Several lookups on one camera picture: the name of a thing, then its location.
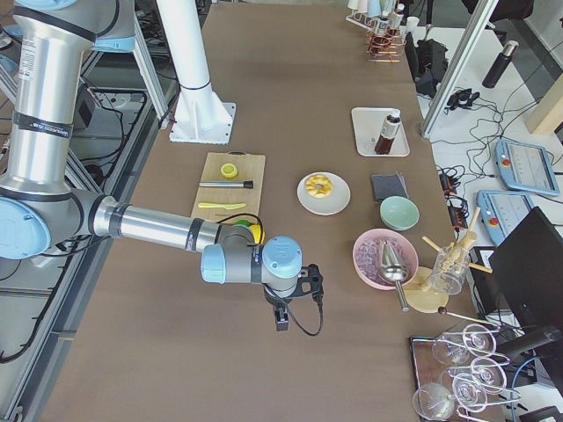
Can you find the clear glass mug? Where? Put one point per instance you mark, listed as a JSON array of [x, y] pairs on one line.
[[448, 274]]

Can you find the white round plate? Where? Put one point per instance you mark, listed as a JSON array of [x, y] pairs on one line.
[[330, 205]]

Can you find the steel muddler black tip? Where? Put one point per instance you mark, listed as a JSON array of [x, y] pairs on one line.
[[224, 184]]

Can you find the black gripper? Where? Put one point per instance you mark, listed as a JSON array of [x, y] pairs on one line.
[[275, 303]]

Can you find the halved lemon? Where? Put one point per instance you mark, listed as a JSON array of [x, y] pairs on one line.
[[229, 170]]

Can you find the green lime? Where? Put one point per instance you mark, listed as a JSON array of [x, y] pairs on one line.
[[243, 222]]

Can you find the copper wire bottle rack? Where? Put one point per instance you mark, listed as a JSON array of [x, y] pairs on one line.
[[387, 49]]

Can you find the dark grey cloth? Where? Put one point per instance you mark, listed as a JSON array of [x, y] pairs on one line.
[[386, 186]]

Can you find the black thermos bottle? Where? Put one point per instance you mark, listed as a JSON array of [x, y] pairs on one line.
[[501, 62]]

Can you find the black computer monitor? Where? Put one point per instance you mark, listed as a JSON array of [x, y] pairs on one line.
[[528, 267]]

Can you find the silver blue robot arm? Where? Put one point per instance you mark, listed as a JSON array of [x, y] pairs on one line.
[[39, 209]]

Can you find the steel ice scoop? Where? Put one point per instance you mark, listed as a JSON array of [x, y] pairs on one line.
[[393, 271]]

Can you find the brown drink bottle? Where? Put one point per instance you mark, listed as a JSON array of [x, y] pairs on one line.
[[388, 133]]

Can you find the white wire cup rack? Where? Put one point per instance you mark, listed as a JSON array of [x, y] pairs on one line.
[[365, 13]]

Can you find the pink bowl with ice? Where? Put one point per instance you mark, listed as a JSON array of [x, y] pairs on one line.
[[367, 253]]

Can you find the white pillar with base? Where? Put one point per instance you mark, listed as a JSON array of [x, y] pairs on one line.
[[200, 115]]

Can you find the white rectangular tray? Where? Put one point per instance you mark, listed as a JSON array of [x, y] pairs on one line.
[[367, 125]]

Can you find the wooden mug tree stand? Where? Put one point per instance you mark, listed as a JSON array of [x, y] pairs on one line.
[[430, 290]]

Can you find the blue teach pendant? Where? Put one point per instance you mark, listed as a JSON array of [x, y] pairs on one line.
[[502, 211], [526, 167]]

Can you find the wooden cutting board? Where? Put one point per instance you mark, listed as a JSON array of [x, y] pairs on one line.
[[230, 179]]

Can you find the mint green bowl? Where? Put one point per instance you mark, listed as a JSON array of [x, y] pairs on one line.
[[399, 213]]

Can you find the bottle in copper rack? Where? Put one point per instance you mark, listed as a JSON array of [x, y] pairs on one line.
[[381, 26]]

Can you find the yellow lemon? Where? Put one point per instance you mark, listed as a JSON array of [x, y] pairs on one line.
[[258, 233]]

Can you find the wine glass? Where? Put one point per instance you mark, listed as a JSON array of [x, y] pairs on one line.
[[484, 371], [469, 393], [459, 347]]

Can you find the yellow plastic knife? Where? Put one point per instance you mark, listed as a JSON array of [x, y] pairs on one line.
[[225, 206]]

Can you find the yellow glazed donut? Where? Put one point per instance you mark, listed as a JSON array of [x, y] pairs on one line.
[[319, 186]]

